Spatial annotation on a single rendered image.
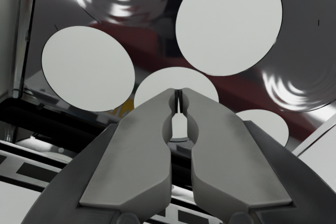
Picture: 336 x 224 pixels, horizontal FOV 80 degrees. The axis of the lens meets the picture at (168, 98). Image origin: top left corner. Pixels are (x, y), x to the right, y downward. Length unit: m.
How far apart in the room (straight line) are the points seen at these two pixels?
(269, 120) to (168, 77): 0.14
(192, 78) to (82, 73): 0.12
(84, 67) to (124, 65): 0.04
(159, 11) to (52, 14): 0.10
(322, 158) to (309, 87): 0.25
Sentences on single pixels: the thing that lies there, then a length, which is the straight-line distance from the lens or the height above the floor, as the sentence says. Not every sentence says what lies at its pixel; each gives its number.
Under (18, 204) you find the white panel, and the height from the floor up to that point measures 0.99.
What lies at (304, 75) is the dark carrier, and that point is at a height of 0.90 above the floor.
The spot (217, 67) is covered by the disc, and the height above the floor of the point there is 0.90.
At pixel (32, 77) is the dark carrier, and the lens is 0.27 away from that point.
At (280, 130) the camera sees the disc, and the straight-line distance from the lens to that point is 0.30.
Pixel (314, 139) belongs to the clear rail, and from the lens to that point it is 0.33.
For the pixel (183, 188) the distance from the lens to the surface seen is 0.31.
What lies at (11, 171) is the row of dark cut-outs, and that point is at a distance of 0.27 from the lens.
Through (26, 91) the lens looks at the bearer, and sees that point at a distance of 0.31.
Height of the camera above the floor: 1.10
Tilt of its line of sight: 60 degrees down
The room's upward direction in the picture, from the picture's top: 178 degrees counter-clockwise
